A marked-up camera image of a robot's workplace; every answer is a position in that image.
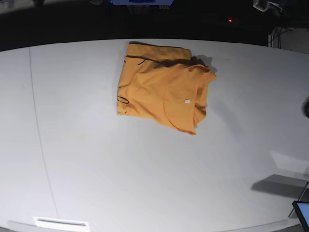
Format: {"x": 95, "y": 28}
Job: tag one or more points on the yellow T-shirt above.
{"x": 162, "y": 84}

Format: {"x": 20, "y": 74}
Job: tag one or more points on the white paper label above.
{"x": 61, "y": 224}

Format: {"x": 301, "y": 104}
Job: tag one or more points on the computer monitor with stand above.
{"x": 269, "y": 205}

